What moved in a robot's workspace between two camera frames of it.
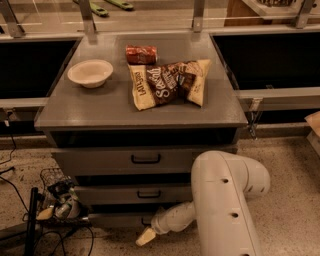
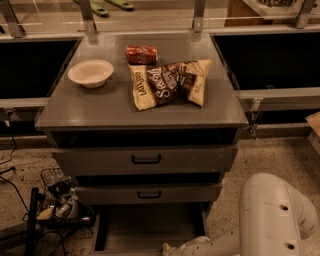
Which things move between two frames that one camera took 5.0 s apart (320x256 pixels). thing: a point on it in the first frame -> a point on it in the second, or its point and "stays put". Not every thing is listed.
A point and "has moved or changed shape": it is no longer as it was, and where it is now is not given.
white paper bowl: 90,73 stays put
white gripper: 162,222 -> 190,246
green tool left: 96,9 stays put
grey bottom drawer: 120,220 has moved or changed shape
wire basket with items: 60,199 stays put
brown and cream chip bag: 167,83 stays put
